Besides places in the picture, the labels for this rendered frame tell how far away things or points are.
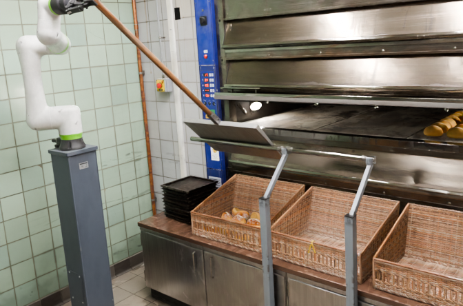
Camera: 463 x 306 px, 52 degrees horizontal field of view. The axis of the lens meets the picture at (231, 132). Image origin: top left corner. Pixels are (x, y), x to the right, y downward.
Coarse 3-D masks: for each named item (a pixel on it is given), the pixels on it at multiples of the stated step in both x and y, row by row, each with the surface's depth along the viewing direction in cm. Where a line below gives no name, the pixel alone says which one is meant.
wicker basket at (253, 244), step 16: (240, 176) 324; (224, 192) 318; (256, 192) 315; (272, 192) 307; (288, 192) 300; (304, 192) 294; (208, 208) 307; (224, 208) 320; (240, 208) 322; (256, 208) 315; (272, 208) 307; (288, 208) 281; (192, 224) 296; (208, 224) 287; (224, 224) 279; (240, 224) 270; (272, 224) 268; (224, 240) 281; (240, 240) 273; (256, 240) 266
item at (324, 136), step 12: (276, 132) 303; (288, 132) 297; (300, 132) 291; (312, 132) 287; (324, 132) 284; (372, 144) 262; (384, 144) 258; (396, 144) 254; (408, 144) 250; (420, 144) 245; (432, 144) 241; (444, 144) 238; (456, 144) 236
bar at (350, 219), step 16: (224, 144) 284; (240, 144) 275; (256, 144) 268; (352, 160) 231; (368, 160) 224; (368, 176) 223; (352, 208) 215; (352, 224) 211; (352, 240) 213; (352, 256) 214; (272, 272) 252; (352, 272) 216; (272, 288) 253; (352, 288) 217; (272, 304) 254; (352, 304) 219
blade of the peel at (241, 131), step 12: (192, 120) 282; (204, 120) 276; (204, 132) 288; (216, 132) 280; (228, 132) 272; (240, 132) 265; (252, 132) 258; (264, 132) 257; (216, 144) 298; (264, 156) 284; (276, 156) 276
